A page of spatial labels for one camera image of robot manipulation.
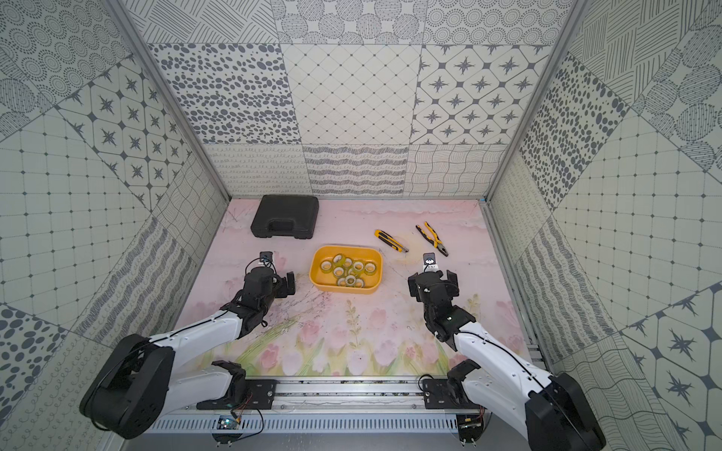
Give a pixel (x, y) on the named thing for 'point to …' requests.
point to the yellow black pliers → (432, 238)
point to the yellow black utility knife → (389, 241)
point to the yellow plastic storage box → (346, 269)
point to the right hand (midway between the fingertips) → (436, 276)
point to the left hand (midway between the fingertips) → (277, 270)
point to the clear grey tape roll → (359, 283)
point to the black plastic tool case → (284, 215)
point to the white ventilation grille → (310, 425)
